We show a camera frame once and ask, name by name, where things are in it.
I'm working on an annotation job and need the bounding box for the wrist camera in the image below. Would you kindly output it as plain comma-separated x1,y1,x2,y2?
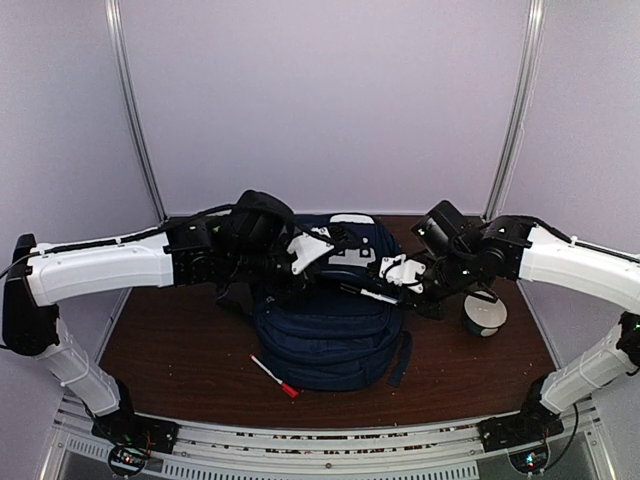
286,227,334,275
367,253,427,294

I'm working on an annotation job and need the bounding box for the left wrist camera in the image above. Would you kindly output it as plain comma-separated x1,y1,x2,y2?
286,227,334,275

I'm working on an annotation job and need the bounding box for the navy blue backpack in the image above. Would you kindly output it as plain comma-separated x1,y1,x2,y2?
250,213,412,392

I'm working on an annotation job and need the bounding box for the red capped marker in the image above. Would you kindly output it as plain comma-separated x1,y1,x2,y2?
249,354,299,399

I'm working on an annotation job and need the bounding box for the black capped marker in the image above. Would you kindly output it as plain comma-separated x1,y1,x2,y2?
339,283,399,305

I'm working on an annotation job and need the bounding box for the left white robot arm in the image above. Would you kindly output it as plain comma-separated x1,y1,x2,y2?
1,190,339,444

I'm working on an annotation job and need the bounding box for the aluminium front rail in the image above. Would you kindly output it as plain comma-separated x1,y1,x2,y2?
42,407,609,480

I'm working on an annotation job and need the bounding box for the right aluminium frame post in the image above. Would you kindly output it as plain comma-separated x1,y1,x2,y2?
482,0,546,220

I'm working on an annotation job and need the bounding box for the left aluminium frame post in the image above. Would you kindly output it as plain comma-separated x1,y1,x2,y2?
105,0,167,222

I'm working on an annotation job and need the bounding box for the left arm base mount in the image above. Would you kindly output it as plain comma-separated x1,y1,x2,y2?
91,415,179,478

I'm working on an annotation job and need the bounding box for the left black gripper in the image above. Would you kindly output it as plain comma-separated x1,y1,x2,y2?
227,231,324,305

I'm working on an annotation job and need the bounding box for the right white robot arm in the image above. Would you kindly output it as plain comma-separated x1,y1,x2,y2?
380,201,639,442

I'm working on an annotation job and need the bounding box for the aluminium frame post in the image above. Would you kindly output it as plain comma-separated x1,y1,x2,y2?
105,0,167,222
482,0,546,220

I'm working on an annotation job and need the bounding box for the white teal bowl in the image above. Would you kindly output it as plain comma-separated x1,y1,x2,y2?
461,295,507,337

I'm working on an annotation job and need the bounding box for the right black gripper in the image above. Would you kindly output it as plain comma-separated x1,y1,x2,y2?
397,251,479,321

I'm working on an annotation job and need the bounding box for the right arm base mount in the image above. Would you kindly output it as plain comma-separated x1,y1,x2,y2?
477,414,564,475

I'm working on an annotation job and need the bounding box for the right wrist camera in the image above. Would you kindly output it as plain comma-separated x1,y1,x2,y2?
367,253,427,294

